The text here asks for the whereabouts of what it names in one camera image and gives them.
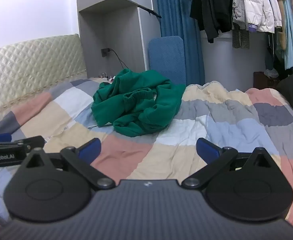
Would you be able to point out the light blue hanging garment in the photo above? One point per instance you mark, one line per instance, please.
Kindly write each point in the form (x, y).
(290, 30)

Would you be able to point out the black charger plug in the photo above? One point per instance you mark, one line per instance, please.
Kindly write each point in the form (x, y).
(104, 52)

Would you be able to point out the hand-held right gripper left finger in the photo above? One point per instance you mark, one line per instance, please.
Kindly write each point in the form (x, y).
(89, 150)

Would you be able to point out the blue curtain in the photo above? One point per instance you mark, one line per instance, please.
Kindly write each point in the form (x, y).
(176, 17)

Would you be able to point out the white puffer jacket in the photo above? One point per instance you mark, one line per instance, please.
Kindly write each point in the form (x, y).
(257, 7)

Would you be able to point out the dark wooden nightstand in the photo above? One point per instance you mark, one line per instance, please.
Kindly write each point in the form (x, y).
(260, 82)

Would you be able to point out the striped hanging garment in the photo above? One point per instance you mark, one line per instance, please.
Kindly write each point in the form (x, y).
(236, 38)

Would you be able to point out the black hanging coat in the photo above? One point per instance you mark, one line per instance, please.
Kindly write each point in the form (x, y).
(211, 5)

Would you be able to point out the green sweatshirt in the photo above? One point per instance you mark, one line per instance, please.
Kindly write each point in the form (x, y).
(136, 97)

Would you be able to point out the clear plastic bag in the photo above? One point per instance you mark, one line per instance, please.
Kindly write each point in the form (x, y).
(271, 73)

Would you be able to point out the small bedside bottles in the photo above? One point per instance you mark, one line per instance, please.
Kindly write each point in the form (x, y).
(104, 75)

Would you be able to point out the grey hanging jacket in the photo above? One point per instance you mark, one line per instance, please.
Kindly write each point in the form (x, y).
(237, 5)

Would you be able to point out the beige quilted headboard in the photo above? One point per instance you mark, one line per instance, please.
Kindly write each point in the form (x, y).
(36, 65)

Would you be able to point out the patchwork quilt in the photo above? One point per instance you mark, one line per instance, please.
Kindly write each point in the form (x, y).
(211, 130)

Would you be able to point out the beige furry coat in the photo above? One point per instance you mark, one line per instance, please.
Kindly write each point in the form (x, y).
(282, 37)

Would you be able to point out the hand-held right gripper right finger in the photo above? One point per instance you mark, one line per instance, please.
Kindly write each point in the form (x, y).
(207, 150)

